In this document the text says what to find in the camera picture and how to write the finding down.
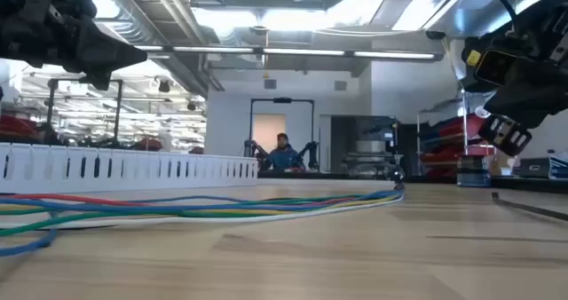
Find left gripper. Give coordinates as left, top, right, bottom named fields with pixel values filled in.
left=0, top=0, right=148, bottom=91

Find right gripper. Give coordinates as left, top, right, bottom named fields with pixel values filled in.
left=460, top=0, right=568, bottom=158

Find white slotted cable duct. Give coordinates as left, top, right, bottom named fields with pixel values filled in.
left=0, top=141, right=259, bottom=195

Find black zip tie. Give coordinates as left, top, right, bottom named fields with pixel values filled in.
left=490, top=191, right=568, bottom=224

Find red cable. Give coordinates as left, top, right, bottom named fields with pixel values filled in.
left=0, top=193, right=378, bottom=207

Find yellow cable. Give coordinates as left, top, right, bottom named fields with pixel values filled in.
left=0, top=195, right=403, bottom=217

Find red storage rack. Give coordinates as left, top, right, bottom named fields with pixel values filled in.
left=416, top=86, right=498, bottom=179

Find grey equipment box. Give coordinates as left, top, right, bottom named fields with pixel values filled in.
left=518, top=156, right=552, bottom=179

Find blue white box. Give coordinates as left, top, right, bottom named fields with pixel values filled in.
left=548, top=151, right=568, bottom=180

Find red storage bins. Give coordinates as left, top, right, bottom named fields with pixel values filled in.
left=0, top=113, right=39, bottom=144

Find long ceiling light strip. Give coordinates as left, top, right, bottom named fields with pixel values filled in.
left=132, top=44, right=445, bottom=62

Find person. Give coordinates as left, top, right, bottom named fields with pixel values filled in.
left=264, top=132, right=307, bottom=172

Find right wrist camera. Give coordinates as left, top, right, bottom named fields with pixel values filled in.
left=464, top=46, right=523, bottom=89

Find black background gantry frame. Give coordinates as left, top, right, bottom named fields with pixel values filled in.
left=45, top=77, right=125, bottom=146
left=248, top=97, right=316, bottom=172

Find black aluminium table frame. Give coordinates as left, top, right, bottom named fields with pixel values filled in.
left=256, top=170, right=568, bottom=193

